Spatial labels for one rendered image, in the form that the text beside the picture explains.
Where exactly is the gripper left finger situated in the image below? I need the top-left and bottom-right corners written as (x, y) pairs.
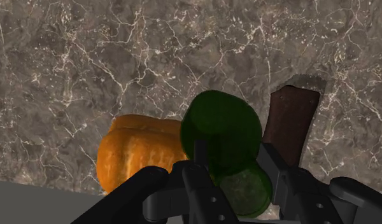
top-left (71, 139), bottom-right (240, 224)

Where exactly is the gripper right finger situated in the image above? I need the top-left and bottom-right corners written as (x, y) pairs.
top-left (256, 143), bottom-right (382, 224)

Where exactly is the dark green glass bottle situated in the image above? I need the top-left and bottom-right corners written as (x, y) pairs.
top-left (180, 90), bottom-right (274, 218)

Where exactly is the orange bread loaf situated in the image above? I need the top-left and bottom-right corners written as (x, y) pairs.
top-left (96, 114), bottom-right (189, 195)

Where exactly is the brown handled serrated knife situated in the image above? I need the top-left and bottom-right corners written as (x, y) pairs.
top-left (261, 73), bottom-right (328, 168)

